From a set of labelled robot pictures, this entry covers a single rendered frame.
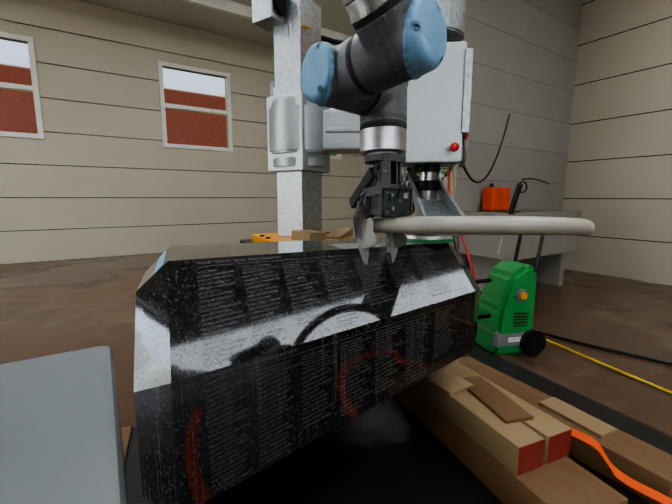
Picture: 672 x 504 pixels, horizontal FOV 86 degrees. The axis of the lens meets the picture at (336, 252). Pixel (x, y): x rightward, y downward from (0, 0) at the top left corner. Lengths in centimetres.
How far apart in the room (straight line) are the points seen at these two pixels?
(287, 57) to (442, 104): 104
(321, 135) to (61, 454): 192
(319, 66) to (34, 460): 56
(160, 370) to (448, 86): 127
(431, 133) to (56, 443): 134
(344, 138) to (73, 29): 612
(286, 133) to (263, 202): 581
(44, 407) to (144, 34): 754
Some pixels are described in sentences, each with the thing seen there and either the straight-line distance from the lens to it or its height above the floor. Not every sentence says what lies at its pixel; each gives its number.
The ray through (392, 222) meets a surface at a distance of 69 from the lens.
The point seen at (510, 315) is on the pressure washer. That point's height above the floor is 27.
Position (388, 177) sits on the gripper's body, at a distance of 68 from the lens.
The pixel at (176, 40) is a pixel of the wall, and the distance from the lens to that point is 787.
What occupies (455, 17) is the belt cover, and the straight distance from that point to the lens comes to 155.
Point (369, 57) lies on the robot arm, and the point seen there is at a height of 120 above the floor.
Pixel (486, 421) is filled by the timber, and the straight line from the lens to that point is 147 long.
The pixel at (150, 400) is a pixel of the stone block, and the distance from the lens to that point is 101.
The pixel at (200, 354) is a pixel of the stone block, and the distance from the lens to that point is 97.
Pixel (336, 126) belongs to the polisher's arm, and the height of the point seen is 139.
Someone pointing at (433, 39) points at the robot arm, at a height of 121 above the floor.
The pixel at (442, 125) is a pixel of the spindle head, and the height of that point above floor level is 127.
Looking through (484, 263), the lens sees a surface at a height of 31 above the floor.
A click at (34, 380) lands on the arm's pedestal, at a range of 43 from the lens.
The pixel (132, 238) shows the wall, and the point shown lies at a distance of 731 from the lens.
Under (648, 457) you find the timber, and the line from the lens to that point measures 179.
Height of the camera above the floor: 101
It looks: 9 degrees down
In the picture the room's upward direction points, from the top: straight up
